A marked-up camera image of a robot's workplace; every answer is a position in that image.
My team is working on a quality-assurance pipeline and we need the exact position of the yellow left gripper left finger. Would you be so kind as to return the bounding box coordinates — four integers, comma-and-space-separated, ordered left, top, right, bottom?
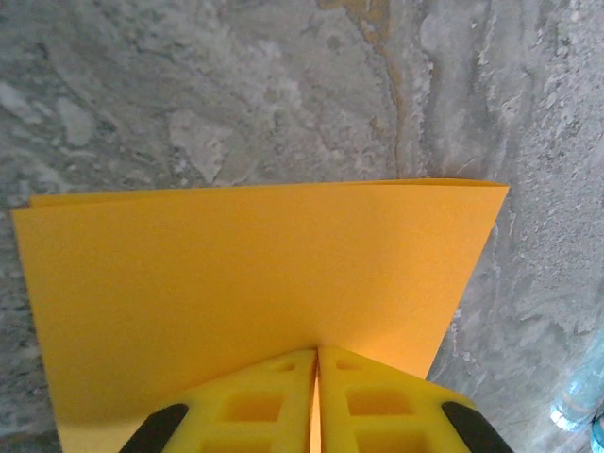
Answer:
117, 348, 316, 453

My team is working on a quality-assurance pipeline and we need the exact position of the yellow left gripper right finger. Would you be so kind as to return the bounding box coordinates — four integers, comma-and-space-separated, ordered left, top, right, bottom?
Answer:
318, 345, 515, 453

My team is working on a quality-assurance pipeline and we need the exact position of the orange paper sheet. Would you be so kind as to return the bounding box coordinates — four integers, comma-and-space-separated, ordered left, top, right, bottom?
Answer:
9, 178, 511, 453

